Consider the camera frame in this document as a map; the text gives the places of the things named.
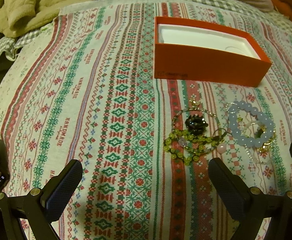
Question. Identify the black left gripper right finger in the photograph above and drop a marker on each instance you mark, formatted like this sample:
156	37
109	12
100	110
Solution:
250	206

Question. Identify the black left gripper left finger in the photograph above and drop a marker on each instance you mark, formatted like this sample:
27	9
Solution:
40	207

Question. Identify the pink heart pendant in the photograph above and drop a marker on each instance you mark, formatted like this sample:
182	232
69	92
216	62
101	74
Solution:
221	148

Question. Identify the black flower hair clip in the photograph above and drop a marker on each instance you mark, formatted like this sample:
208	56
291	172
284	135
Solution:
196	125

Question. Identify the gold chain charm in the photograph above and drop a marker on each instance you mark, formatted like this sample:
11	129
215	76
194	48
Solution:
266	147

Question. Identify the patterned knit cloth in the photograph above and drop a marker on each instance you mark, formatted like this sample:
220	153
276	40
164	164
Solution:
84	89

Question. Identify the red cardboard box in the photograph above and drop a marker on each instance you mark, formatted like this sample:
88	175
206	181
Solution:
187	49

